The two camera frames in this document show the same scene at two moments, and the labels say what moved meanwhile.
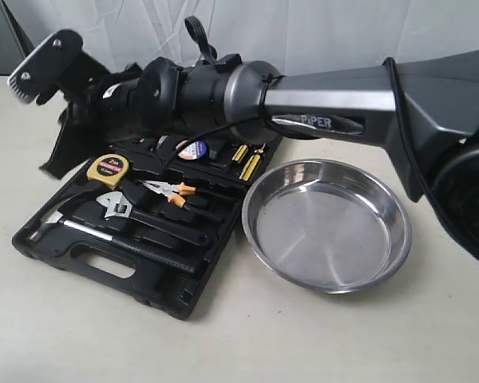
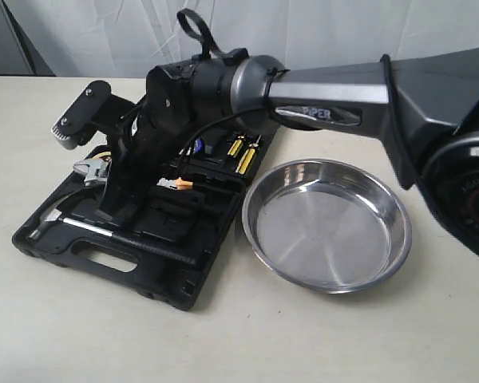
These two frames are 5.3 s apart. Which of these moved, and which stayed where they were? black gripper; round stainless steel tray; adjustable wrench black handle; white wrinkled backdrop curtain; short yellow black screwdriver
Moved: adjustable wrench black handle; short yellow black screwdriver; black gripper
Stayed: round stainless steel tray; white wrinkled backdrop curtain
